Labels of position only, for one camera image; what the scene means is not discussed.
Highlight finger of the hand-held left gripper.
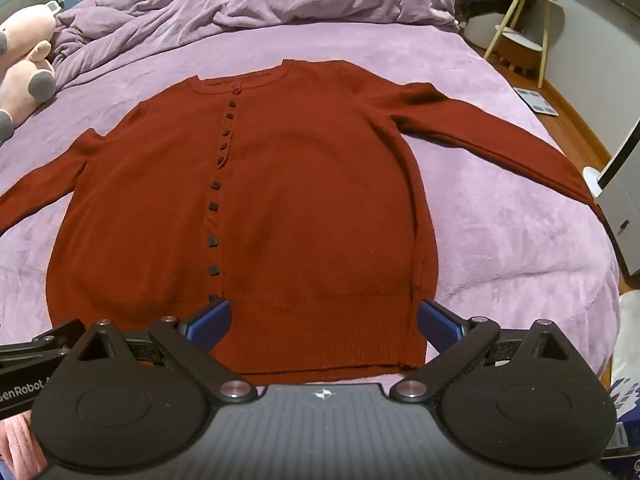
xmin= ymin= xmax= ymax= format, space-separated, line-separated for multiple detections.
xmin=0 ymin=318 xmax=87 ymax=367

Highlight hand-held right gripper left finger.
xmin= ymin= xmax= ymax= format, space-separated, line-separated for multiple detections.
xmin=62 ymin=297 xmax=259 ymax=406

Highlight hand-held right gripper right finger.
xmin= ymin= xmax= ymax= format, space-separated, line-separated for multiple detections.
xmin=389 ymin=299 xmax=589 ymax=405

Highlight red knit cardigan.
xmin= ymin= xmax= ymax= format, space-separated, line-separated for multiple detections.
xmin=0 ymin=58 xmax=608 ymax=386

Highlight pink fuzzy cloth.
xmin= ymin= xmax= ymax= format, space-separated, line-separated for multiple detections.
xmin=0 ymin=412 xmax=50 ymax=480

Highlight blue white cardboard box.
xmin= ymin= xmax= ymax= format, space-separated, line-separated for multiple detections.
xmin=599 ymin=294 xmax=640 ymax=462

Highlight bathroom scale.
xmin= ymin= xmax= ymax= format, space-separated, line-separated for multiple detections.
xmin=514 ymin=87 xmax=559 ymax=117

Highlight pink plush toy grey paws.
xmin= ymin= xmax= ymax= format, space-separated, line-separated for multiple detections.
xmin=0 ymin=4 xmax=57 ymax=145

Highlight brown stool white cushion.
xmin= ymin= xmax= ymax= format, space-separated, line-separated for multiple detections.
xmin=492 ymin=30 xmax=544 ymax=77

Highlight side table yellow legs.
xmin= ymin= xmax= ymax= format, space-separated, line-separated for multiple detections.
xmin=482 ymin=0 xmax=566 ymax=89

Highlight black clothing pile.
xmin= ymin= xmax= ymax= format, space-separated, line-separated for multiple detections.
xmin=460 ymin=0 xmax=523 ymax=24

